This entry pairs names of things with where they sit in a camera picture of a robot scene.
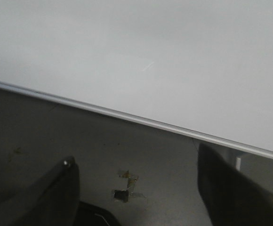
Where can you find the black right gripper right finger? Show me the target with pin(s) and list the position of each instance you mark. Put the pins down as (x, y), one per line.
(231, 198)

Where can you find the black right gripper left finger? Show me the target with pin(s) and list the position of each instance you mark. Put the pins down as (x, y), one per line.
(50, 201)

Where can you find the torn tape pieces on floor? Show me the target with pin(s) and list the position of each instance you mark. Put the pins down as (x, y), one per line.
(128, 193)

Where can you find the white whiteboard with aluminium frame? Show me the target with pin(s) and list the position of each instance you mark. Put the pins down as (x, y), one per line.
(200, 68)

